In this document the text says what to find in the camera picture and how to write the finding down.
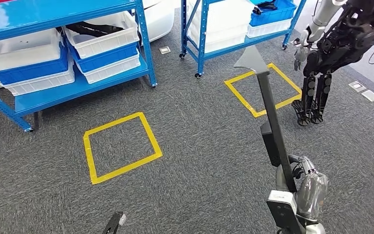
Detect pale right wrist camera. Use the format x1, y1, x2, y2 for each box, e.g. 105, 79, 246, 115
266, 189, 308, 234

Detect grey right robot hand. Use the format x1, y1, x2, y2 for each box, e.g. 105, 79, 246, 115
275, 155, 329, 224

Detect black plastic plate bracket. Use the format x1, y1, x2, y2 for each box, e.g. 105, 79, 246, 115
233, 44, 299, 194

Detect white car with red stripe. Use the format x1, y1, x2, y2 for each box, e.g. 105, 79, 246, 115
0, 0, 177, 91

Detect white crate stack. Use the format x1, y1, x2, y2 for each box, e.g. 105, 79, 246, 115
187, 0, 256, 54

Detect black part in crate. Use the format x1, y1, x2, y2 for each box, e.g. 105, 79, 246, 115
65, 21, 125, 38

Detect black humanoid robot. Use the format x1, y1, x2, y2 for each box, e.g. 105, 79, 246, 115
291, 0, 374, 127

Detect blue metal shelf rack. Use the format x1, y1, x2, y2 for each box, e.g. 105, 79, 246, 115
0, 0, 158, 134
178, 0, 308, 79

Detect black parts in crate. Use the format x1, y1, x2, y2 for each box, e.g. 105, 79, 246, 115
252, 0, 279, 16

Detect yellow floor tape square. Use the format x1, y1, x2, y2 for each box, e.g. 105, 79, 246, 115
224, 62, 303, 119
82, 111, 164, 186

